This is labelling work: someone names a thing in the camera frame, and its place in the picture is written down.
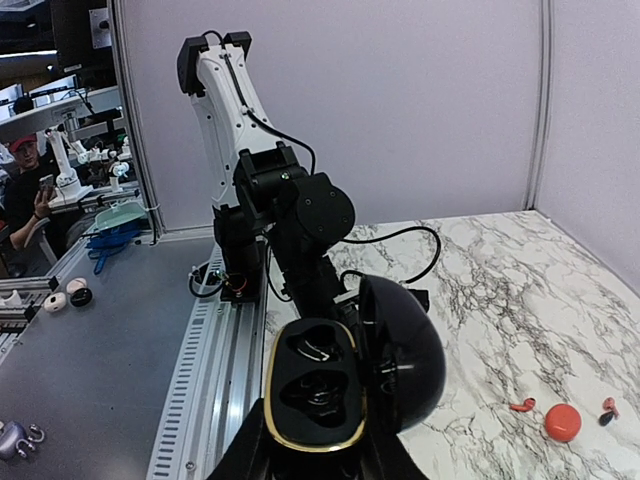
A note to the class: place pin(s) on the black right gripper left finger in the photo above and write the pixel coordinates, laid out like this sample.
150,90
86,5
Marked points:
248,455

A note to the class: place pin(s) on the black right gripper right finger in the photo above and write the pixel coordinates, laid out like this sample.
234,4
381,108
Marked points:
388,459

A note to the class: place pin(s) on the black earbud charging case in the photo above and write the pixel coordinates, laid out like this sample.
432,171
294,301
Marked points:
365,362

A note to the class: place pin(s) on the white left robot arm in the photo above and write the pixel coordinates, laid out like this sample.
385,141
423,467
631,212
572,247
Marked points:
265,203

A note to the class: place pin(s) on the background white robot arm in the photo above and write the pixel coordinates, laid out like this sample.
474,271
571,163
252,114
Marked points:
68,188

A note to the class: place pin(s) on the red earbud near case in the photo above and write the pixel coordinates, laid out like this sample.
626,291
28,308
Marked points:
526,405

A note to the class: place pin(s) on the red round charging case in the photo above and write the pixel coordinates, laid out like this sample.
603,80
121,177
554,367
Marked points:
562,423

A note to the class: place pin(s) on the black earbud case on bench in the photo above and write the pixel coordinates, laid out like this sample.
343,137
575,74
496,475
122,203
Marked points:
81,297

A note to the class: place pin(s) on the purple earbud case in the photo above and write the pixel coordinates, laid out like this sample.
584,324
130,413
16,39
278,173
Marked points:
18,441

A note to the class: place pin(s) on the far black earbud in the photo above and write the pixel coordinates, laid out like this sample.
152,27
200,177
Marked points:
606,418

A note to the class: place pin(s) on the far red earbud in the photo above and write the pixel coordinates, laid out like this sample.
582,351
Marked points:
609,405

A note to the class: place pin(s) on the green plastic tray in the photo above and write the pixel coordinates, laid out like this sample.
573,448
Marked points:
121,217

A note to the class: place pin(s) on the person in red cap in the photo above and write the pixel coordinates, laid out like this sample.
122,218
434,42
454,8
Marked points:
26,202

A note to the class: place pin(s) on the front aluminium rail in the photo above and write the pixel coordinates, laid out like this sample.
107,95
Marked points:
216,380

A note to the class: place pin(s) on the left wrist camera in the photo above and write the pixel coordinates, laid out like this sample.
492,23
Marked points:
414,301

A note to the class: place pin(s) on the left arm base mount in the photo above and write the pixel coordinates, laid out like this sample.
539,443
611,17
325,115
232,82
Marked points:
212,279

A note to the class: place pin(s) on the left aluminium frame post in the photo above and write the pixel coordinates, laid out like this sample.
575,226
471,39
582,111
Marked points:
124,75

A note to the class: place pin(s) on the aluminium frame post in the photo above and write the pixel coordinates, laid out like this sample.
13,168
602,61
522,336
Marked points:
124,75
543,106

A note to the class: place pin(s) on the right aluminium frame post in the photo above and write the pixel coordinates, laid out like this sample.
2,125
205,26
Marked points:
543,106

